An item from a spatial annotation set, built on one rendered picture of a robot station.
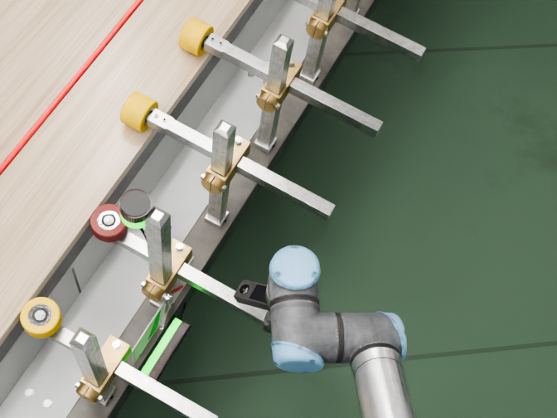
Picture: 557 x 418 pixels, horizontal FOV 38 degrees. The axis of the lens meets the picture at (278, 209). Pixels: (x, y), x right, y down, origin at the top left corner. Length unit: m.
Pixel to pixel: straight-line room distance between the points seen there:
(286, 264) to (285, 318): 0.10
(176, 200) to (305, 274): 0.75
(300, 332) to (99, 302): 0.74
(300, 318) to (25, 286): 0.63
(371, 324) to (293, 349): 0.15
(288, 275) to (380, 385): 0.25
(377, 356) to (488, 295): 1.50
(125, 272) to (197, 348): 0.65
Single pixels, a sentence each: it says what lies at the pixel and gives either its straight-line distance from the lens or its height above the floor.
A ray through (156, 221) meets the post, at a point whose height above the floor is 1.18.
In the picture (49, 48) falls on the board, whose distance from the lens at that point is 2.07.
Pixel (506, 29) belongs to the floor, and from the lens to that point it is 3.50.
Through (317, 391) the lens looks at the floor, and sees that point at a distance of 2.65.
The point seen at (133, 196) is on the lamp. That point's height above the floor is 1.18.
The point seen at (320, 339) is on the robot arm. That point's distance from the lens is 1.45.
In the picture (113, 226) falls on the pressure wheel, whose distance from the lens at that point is 1.82.
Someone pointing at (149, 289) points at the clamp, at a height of 0.87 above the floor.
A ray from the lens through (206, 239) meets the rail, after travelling 2.02.
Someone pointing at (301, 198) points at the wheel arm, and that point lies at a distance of 1.79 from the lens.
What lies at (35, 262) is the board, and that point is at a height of 0.90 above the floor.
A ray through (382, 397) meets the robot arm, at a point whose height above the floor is 1.25.
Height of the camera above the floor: 2.55
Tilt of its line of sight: 64 degrees down
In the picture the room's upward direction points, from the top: 14 degrees clockwise
